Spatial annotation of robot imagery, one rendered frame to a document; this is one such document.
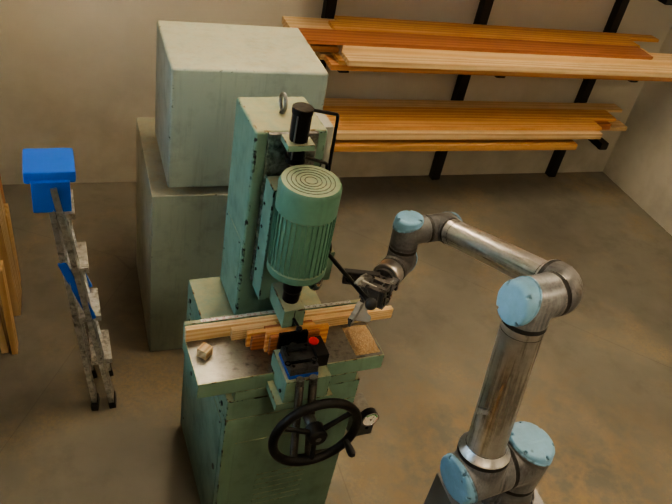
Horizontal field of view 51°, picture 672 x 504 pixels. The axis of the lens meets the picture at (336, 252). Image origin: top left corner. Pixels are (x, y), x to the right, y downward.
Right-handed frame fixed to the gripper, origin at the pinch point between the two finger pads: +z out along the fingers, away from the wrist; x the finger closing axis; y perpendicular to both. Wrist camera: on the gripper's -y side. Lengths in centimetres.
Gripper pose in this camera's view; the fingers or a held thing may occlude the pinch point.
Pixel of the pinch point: (349, 304)
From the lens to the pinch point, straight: 204.3
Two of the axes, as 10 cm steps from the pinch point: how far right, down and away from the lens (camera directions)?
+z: -4.7, 4.0, -7.8
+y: 8.7, 3.4, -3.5
